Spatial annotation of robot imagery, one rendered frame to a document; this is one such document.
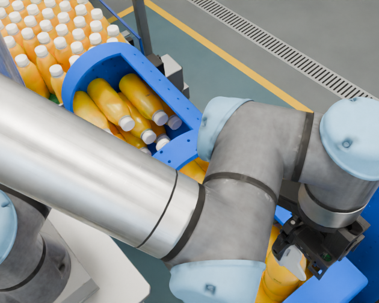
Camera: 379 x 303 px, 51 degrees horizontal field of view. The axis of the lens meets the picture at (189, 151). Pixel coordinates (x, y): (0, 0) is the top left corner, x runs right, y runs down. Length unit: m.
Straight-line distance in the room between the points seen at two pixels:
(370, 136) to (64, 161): 0.26
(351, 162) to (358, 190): 0.05
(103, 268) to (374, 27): 2.88
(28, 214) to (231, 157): 0.38
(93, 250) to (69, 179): 0.60
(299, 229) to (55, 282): 0.44
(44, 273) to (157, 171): 0.47
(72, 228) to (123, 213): 0.62
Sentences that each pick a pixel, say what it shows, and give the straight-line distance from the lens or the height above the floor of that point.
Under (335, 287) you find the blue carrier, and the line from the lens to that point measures 0.78.
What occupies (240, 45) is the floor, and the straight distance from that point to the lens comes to 3.04.
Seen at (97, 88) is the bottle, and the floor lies 1.14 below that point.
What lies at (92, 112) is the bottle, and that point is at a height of 1.13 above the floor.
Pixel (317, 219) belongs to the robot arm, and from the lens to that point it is 0.49.
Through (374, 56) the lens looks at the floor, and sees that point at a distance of 3.13.
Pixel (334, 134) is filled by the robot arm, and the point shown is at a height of 1.66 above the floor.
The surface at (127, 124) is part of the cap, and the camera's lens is 1.09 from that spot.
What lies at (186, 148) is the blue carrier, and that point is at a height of 1.23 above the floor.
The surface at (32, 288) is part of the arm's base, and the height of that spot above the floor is 1.28.
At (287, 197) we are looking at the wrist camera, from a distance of 0.55.
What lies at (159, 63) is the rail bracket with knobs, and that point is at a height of 1.00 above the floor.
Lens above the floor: 1.95
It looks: 55 degrees down
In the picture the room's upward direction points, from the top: 5 degrees counter-clockwise
